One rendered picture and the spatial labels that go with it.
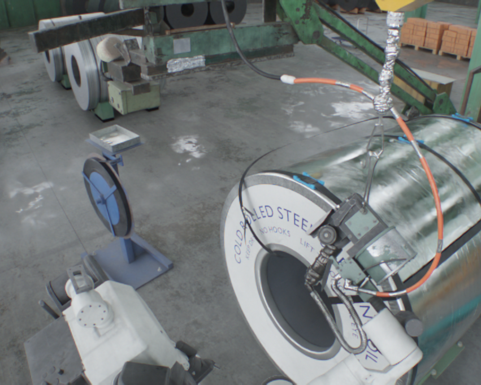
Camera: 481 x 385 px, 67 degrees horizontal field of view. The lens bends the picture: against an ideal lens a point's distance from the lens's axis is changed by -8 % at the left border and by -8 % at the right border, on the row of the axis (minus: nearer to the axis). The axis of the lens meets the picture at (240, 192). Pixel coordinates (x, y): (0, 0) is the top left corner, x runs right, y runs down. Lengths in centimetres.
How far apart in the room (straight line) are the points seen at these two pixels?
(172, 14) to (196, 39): 1166
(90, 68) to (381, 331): 543
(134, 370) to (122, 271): 236
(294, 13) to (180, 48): 59
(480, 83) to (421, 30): 722
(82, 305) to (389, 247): 76
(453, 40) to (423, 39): 94
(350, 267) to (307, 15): 122
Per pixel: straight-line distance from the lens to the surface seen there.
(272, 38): 187
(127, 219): 265
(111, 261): 328
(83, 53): 589
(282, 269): 203
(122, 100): 187
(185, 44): 161
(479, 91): 602
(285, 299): 206
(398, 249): 110
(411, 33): 1319
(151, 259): 322
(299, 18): 192
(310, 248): 153
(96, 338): 93
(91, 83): 588
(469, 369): 283
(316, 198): 140
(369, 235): 112
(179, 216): 369
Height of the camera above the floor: 208
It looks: 31 degrees down
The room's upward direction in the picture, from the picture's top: straight up
